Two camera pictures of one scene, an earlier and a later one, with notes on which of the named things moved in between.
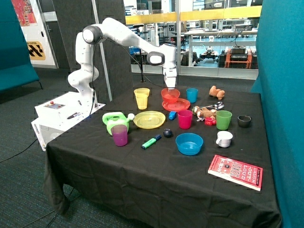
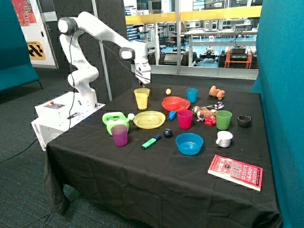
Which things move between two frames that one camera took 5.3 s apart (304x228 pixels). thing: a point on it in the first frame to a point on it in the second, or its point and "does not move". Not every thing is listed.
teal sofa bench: x=16 y=69 does not move
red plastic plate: x=181 y=104 does not move
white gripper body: x=170 y=74 to x=143 y=71
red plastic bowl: x=170 y=96 to x=171 y=103
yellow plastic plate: x=148 y=119 does not move
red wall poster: x=25 y=13 does not move
